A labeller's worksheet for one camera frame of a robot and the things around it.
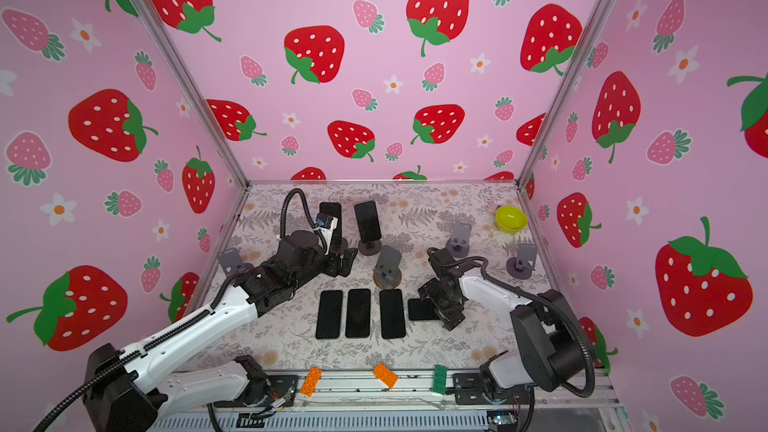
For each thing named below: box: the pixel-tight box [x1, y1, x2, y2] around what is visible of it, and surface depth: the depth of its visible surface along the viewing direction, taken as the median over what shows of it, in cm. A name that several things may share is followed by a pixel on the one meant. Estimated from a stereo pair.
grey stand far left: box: [218, 248, 254, 276], surface depth 92 cm
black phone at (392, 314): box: [379, 289, 406, 339], surface depth 88 cm
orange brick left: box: [300, 366, 323, 398], surface depth 77 cm
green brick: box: [433, 364, 448, 395], surface depth 76 cm
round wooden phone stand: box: [373, 245, 402, 289], surface depth 91 cm
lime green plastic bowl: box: [495, 206, 528, 234], surface depth 109 cm
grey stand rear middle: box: [358, 239, 382, 256], surface depth 104 cm
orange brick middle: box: [372, 362, 399, 389], surface depth 77 cm
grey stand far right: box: [506, 244, 538, 280], surface depth 95 cm
